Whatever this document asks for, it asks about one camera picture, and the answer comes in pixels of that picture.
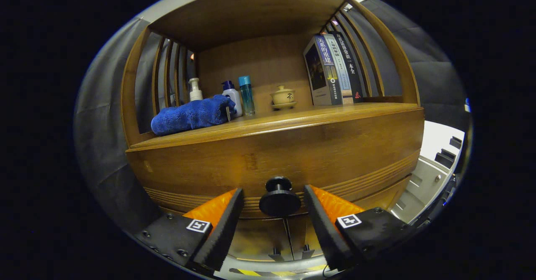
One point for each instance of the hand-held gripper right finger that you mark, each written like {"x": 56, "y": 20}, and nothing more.
{"x": 324, "y": 229}

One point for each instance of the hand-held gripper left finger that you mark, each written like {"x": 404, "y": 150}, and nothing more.
{"x": 224, "y": 234}

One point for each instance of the black drawer knob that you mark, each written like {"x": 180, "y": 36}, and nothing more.
{"x": 279, "y": 202}

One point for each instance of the wooden drawer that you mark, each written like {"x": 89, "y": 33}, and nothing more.
{"x": 293, "y": 150}

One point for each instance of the wooden cabinet door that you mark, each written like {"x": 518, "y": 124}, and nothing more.
{"x": 303, "y": 234}
{"x": 259, "y": 238}

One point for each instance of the wooden countertop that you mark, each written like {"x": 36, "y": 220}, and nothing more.
{"x": 314, "y": 116}

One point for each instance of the wooden cabinet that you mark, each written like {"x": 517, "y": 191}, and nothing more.
{"x": 259, "y": 62}

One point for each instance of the yellow black floor tape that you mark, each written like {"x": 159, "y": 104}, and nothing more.
{"x": 251, "y": 273}

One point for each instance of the white plastic box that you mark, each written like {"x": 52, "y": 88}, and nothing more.
{"x": 427, "y": 175}

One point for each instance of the blue towel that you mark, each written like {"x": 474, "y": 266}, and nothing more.
{"x": 188, "y": 114}

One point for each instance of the white bottle blue cap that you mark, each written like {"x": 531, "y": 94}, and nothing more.
{"x": 235, "y": 100}

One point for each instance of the clear blue bottle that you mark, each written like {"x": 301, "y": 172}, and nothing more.
{"x": 247, "y": 98}

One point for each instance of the beige lidded tea cup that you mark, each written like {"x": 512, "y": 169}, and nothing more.
{"x": 283, "y": 97}

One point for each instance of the white pump bottle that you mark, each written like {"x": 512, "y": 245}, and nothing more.
{"x": 195, "y": 93}

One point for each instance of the black backdrop cloth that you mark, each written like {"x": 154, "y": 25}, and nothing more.
{"x": 104, "y": 146}

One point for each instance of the blue spine book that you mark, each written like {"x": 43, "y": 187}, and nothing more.
{"x": 322, "y": 75}

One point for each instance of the white spine book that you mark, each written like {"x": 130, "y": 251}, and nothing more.
{"x": 341, "y": 70}

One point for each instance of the black spine book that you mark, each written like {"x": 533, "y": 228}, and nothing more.
{"x": 351, "y": 70}

